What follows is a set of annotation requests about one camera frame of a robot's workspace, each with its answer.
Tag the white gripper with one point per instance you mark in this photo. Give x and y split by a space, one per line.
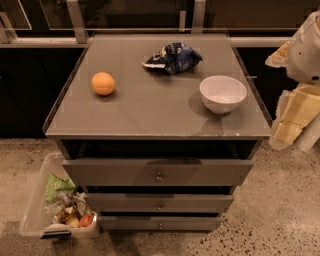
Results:
306 56

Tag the grey top drawer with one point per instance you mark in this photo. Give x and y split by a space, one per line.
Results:
157 172

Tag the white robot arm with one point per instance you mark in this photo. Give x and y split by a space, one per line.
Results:
298 111

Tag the grey drawer cabinet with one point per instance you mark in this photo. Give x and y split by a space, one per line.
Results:
153 115

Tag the grey middle drawer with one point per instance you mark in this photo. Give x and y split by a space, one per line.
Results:
184 203

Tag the white ceramic bowl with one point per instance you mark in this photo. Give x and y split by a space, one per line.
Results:
222 94

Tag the blue crumpled chip bag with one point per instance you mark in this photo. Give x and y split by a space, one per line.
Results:
174 58

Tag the orange fruit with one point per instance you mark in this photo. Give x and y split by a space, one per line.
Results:
103 84

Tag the red apple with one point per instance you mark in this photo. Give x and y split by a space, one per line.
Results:
86 220

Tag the green snack packet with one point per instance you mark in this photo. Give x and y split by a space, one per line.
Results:
56 185

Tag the yellow food item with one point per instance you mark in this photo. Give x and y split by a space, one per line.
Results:
72 221

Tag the clear plastic bin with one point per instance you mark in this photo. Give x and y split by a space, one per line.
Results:
36 222

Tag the metal railing frame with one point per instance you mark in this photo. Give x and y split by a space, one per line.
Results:
244 23

